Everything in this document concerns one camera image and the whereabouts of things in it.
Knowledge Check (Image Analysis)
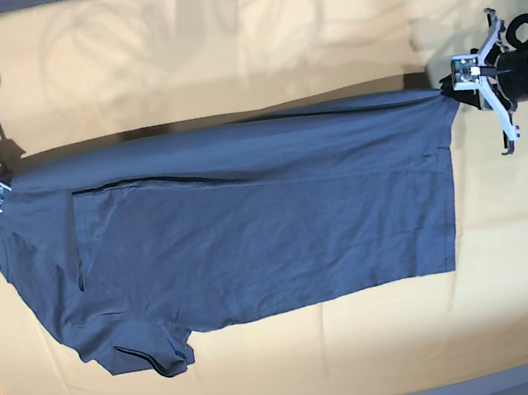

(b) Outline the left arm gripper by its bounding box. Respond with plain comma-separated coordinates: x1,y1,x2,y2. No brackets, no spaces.
476,8,528,156

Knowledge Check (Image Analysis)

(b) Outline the dark grey T-shirt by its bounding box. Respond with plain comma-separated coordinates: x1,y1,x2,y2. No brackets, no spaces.
0,90,458,378

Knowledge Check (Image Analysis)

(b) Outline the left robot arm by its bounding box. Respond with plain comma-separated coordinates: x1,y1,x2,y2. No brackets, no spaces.
471,9,528,155

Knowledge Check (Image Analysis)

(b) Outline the yellow table cloth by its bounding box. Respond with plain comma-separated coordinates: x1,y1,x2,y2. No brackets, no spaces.
0,0,528,395

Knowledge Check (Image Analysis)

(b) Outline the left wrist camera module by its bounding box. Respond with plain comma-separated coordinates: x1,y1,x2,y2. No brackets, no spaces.
450,54,482,91

